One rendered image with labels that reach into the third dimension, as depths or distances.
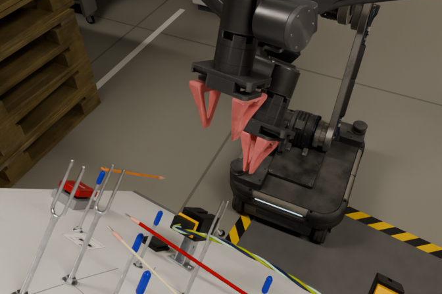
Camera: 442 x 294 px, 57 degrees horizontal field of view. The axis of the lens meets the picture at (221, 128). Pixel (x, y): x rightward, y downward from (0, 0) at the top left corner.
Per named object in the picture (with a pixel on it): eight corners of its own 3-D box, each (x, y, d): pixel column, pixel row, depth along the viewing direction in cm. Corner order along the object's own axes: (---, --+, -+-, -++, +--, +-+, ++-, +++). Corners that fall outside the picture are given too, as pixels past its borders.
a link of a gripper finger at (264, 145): (253, 179, 72) (271, 129, 71) (220, 164, 75) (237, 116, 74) (268, 177, 78) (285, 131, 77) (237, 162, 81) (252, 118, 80)
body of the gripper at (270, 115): (280, 141, 70) (295, 100, 69) (231, 121, 75) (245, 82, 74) (293, 141, 75) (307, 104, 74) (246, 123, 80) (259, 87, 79)
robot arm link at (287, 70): (308, 69, 72) (291, 65, 77) (277, 57, 69) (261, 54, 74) (294, 106, 73) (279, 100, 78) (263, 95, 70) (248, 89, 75)
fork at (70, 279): (57, 278, 46) (107, 162, 46) (68, 275, 47) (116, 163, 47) (70, 287, 45) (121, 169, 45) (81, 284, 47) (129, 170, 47)
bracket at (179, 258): (195, 269, 67) (207, 241, 67) (188, 271, 65) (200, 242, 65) (173, 255, 69) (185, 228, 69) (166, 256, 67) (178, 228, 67)
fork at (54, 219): (6, 294, 39) (64, 158, 39) (21, 290, 41) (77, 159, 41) (19, 304, 38) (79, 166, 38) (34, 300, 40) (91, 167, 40)
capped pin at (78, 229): (83, 232, 62) (112, 167, 62) (79, 234, 61) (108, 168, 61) (75, 227, 62) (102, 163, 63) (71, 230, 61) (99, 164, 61)
